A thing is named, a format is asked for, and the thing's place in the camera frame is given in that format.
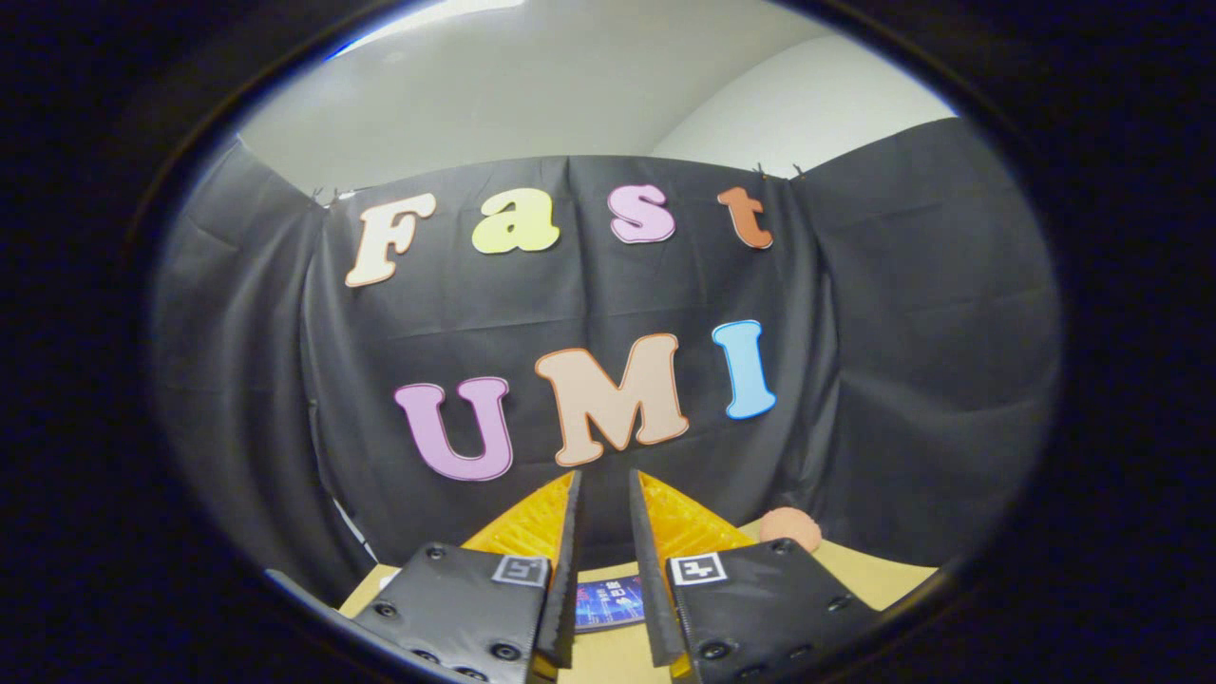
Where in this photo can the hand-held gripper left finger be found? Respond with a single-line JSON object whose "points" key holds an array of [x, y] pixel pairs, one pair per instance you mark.
{"points": [[456, 608]]}

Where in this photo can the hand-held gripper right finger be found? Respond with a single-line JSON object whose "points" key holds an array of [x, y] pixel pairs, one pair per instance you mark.
{"points": [[760, 608]]}

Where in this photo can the orange plush toy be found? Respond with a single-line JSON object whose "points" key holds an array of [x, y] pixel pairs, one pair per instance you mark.
{"points": [[793, 527]]}

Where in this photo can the dark blue book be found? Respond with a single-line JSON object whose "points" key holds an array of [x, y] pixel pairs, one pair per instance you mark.
{"points": [[608, 603]]}

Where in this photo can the black backdrop cloth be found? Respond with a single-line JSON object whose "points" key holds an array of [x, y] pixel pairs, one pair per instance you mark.
{"points": [[902, 380]]}

